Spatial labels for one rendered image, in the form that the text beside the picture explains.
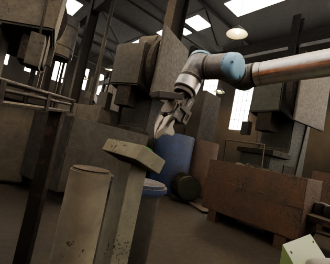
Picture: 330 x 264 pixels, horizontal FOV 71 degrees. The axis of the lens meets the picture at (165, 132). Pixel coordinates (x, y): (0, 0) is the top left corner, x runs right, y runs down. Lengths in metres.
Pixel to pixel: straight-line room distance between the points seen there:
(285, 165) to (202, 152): 2.12
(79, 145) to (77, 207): 1.44
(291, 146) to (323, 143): 6.89
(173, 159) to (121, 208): 2.51
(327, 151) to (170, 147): 9.58
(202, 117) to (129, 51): 2.01
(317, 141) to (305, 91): 7.35
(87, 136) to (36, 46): 0.94
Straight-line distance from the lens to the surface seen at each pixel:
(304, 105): 5.05
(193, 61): 0.90
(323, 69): 0.88
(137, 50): 3.79
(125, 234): 0.85
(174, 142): 3.27
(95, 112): 3.92
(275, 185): 2.27
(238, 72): 0.84
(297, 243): 0.97
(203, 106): 4.88
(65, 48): 9.01
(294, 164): 5.52
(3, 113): 2.64
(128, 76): 3.72
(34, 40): 2.52
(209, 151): 3.68
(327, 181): 3.75
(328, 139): 12.22
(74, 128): 2.06
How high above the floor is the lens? 0.62
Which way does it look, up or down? 4 degrees up
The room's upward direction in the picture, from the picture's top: 11 degrees clockwise
